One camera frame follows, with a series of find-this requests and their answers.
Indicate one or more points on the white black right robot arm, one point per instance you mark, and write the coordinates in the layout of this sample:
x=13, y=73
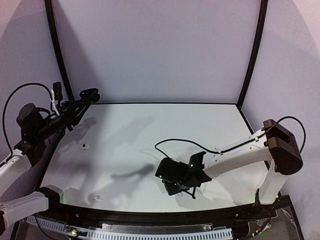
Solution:
x=273, y=143

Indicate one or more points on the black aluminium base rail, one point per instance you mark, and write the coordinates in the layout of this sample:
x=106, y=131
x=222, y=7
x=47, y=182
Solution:
x=231, y=216

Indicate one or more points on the white slotted cable duct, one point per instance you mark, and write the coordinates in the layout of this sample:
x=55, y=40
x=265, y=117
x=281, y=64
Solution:
x=129, y=232

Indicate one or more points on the black left frame post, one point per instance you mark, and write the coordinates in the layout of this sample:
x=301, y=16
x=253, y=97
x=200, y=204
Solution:
x=51, y=20

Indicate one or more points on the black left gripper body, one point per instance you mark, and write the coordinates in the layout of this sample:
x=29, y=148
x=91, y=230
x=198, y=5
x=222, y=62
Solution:
x=68, y=110

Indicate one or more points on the black earbud charging case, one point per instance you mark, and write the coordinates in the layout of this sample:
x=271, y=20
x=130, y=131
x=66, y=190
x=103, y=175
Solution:
x=91, y=95

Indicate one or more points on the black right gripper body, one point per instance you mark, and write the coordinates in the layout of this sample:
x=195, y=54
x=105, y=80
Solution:
x=174, y=187

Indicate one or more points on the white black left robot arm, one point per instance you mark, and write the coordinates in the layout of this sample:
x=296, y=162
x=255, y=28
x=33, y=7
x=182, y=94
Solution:
x=35, y=130

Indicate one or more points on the small green circuit board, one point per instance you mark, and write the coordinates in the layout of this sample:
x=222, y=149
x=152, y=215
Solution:
x=74, y=232

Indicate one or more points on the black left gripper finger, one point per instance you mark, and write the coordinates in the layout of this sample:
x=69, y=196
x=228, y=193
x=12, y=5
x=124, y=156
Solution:
x=79, y=113
x=78, y=103

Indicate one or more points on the white earbud near front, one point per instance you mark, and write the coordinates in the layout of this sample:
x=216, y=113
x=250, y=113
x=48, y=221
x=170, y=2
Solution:
x=98, y=198

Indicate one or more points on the black frame post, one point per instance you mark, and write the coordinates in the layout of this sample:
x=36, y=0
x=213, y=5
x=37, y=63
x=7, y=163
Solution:
x=51, y=20
x=254, y=52

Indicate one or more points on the black right frame post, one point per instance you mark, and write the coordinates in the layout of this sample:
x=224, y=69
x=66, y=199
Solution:
x=254, y=52

